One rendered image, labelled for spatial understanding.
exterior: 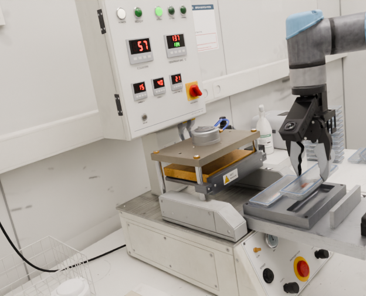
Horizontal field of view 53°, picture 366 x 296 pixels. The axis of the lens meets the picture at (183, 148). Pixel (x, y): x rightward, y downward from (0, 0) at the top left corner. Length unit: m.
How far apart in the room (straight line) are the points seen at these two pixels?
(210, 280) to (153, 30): 0.69
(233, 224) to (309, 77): 0.36
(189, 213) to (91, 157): 0.54
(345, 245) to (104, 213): 0.91
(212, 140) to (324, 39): 0.38
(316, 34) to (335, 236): 0.40
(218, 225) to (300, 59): 0.41
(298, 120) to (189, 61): 0.49
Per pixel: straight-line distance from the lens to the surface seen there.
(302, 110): 0.80
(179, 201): 0.94
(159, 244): 1.07
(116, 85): 0.99
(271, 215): 0.85
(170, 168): 1.01
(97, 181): 1.38
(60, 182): 1.30
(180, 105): 1.13
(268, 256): 0.93
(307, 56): 0.81
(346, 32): 0.82
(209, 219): 0.89
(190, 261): 1.00
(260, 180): 1.10
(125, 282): 1.14
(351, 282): 1.05
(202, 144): 0.99
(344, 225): 0.83
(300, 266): 1.00
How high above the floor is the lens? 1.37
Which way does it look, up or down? 15 degrees down
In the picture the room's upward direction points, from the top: 9 degrees counter-clockwise
